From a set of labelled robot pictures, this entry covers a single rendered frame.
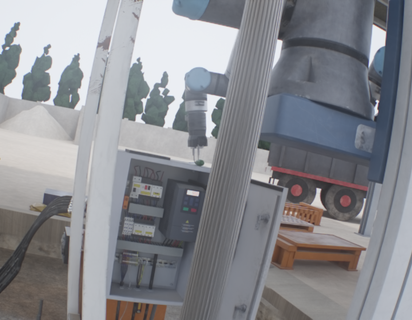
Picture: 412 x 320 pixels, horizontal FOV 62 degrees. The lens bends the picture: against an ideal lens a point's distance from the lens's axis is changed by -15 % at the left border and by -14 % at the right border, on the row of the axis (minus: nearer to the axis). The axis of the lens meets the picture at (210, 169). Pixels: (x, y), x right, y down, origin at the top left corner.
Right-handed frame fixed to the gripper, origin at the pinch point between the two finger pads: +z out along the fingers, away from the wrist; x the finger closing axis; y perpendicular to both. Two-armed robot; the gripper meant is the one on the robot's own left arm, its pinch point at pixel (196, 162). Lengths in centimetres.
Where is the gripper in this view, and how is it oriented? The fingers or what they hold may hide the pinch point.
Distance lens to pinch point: 161.7
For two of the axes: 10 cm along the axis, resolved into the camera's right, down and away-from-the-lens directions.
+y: 3.5, 0.3, -9.3
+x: 9.3, -0.5, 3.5
